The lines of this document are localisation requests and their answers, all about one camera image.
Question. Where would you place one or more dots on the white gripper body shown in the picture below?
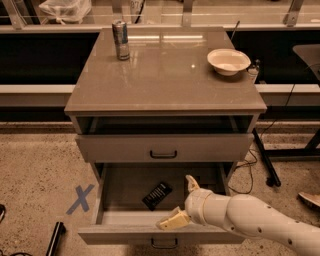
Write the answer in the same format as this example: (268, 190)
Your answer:
(196, 206)

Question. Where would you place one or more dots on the small clear bottle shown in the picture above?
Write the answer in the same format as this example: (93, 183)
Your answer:
(253, 70)

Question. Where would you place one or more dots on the black middle drawer handle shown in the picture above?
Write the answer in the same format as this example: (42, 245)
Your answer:
(164, 244)

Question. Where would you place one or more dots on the black drawer handle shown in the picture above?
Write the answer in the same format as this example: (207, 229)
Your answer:
(164, 244)
(154, 155)

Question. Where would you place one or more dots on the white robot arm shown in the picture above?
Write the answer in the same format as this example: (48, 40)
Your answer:
(243, 215)

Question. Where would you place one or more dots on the black bar on floor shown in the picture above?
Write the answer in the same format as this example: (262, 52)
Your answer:
(58, 231)

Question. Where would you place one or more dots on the black upper drawer handle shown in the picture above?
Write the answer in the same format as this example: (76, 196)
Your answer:
(154, 155)

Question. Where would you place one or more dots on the open middle drawer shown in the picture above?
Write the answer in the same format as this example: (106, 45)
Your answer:
(120, 216)

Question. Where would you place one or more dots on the white bowl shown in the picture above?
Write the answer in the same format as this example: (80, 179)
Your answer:
(228, 62)

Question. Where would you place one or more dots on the grey drawer cabinet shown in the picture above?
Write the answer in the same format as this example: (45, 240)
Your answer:
(166, 87)

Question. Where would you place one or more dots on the blue tape cross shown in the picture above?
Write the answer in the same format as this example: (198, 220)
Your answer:
(81, 200)

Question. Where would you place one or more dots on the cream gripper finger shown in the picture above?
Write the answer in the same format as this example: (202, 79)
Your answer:
(177, 218)
(192, 183)

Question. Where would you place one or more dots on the silver blue drink can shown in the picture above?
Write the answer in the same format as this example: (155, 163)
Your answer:
(119, 28)

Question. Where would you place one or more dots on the black table leg frame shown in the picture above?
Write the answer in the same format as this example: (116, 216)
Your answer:
(309, 153)

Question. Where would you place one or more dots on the white plastic bag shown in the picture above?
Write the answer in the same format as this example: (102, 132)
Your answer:
(66, 11)

